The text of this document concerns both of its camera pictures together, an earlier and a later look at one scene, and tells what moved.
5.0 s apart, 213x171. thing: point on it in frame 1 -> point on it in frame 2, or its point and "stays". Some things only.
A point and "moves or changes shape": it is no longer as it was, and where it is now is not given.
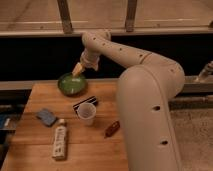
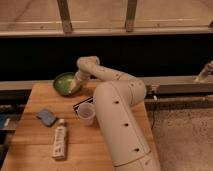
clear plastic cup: x=86 y=112 stays
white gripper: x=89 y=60 -> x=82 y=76
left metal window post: x=65 y=17 stays
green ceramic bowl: x=70 y=85 moves or changes shape
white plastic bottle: x=60 y=141 stays
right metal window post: x=130 y=16 stays
